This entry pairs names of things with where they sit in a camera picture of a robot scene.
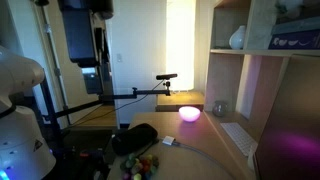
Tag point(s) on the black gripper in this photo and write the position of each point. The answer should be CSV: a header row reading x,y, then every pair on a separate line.
x,y
80,36

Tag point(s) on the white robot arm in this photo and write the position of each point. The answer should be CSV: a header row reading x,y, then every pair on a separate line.
x,y
20,143

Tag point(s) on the wooden shelf unit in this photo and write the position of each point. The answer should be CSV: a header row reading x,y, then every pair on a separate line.
x,y
226,76

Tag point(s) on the beige wooden door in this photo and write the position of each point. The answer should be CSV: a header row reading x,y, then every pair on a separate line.
x,y
66,80

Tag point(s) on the metal door hinge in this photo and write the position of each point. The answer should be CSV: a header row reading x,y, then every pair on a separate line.
x,y
47,28
57,71

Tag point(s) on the black stand pole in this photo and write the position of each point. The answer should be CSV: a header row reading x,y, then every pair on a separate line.
x,y
51,113

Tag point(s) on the black fabric pouch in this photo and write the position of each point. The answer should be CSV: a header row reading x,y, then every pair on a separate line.
x,y
133,138

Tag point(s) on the wooden side table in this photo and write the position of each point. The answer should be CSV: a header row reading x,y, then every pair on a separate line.
x,y
180,100

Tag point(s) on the glowing white paper lamp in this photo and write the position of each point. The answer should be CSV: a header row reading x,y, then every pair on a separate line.
x,y
180,46

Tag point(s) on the colorful felt ball trivet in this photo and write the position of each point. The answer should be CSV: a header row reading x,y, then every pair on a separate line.
x,y
140,166

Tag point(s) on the glowing pink bowl lamp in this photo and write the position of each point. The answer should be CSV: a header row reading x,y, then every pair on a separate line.
x,y
189,114

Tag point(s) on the small glass jar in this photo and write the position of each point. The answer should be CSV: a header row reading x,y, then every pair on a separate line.
x,y
220,109

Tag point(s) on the white ceramic vase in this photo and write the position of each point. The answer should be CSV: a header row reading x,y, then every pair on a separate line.
x,y
237,40

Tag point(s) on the white keyboard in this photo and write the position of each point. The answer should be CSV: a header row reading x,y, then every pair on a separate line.
x,y
238,136

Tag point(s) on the black computer monitor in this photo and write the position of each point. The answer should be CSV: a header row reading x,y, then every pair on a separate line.
x,y
293,126

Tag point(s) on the light blue book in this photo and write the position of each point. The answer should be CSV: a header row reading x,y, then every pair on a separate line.
x,y
296,26

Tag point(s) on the white light switch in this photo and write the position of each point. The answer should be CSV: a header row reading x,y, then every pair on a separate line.
x,y
119,57

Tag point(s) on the black stereo camera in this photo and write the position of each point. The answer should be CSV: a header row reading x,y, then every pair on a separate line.
x,y
166,76

